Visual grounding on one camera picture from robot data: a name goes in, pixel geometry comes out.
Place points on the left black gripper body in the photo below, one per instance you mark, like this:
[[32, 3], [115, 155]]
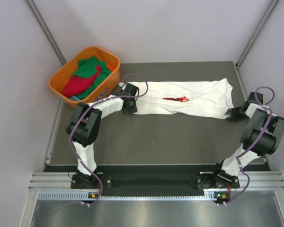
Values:
[[132, 108]]

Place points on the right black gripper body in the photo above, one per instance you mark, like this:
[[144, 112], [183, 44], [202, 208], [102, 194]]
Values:
[[235, 114]]

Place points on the white t-shirt red print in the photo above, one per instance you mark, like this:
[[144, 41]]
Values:
[[205, 98]]

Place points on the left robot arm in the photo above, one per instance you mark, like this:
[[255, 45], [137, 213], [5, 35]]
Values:
[[83, 128]]

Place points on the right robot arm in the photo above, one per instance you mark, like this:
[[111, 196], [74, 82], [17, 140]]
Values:
[[261, 137]]

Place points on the orange plastic basket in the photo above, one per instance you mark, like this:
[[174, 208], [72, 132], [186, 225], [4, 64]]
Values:
[[63, 75]]

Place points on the light blue t-shirt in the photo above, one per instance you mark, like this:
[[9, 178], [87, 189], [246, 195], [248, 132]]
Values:
[[75, 99]]

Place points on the green t-shirt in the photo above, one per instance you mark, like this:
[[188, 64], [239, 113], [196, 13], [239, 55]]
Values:
[[87, 67]]

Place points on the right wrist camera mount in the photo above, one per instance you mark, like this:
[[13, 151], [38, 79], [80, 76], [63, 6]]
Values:
[[255, 101]]

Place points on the aluminium frame rail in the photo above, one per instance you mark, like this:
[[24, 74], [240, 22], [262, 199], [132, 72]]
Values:
[[259, 181]]

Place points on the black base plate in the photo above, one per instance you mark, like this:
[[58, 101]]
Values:
[[144, 181]]

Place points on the grey cable duct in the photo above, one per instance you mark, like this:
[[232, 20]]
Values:
[[91, 196]]

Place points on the right corner frame post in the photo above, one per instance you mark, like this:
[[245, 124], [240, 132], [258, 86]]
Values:
[[257, 31]]

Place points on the corner frame post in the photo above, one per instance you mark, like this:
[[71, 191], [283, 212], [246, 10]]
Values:
[[37, 15], [257, 31]]

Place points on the left corner frame post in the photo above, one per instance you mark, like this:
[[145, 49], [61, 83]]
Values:
[[37, 15]]

